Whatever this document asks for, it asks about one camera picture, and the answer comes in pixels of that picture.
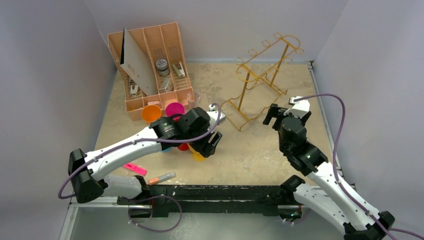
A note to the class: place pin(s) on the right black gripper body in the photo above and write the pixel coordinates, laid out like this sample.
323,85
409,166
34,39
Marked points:
276,113

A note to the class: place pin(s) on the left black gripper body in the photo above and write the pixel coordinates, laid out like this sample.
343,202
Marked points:
203,146

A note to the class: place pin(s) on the yellow wine glass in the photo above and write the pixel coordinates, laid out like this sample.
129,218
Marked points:
196,155

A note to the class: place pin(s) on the red wine glass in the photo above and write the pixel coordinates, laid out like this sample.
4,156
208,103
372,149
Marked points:
183,147

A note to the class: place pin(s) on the magenta wine glass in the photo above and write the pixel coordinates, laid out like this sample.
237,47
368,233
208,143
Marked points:
175,110

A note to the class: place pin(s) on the clear wine glass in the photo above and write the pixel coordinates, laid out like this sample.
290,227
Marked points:
193,99

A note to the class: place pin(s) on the orange wine glass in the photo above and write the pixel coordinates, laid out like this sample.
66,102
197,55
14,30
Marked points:
151,113

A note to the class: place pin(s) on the blue wine glass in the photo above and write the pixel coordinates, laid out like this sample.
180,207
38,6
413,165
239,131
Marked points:
166,150

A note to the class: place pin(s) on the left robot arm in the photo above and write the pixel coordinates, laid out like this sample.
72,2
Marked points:
90,173

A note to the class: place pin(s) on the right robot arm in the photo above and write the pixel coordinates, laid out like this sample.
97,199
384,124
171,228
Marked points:
335,200

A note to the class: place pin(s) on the gold wine glass rack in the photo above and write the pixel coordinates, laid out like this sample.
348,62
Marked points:
258,74

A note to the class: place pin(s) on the grey orange marker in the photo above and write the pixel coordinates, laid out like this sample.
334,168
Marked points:
162,178

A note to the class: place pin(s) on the pink highlighter marker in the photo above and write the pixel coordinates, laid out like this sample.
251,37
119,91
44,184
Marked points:
136,169

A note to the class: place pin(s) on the white box in organizer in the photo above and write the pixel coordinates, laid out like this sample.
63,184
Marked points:
165,85

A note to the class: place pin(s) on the stapler in organizer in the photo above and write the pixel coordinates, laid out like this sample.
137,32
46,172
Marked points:
179,69

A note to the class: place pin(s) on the small round tin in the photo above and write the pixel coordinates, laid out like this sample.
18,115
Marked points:
162,67

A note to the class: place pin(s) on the peach file organizer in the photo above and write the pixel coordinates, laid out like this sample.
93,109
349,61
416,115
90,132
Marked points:
156,42

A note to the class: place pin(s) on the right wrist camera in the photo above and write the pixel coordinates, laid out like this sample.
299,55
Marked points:
299,108

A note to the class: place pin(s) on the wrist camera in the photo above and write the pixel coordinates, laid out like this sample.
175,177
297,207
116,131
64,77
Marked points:
214,116
299,108

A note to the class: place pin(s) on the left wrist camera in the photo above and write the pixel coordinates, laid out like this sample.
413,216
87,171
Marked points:
214,116

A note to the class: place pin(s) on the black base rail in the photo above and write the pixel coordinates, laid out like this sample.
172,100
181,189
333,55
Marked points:
267,200

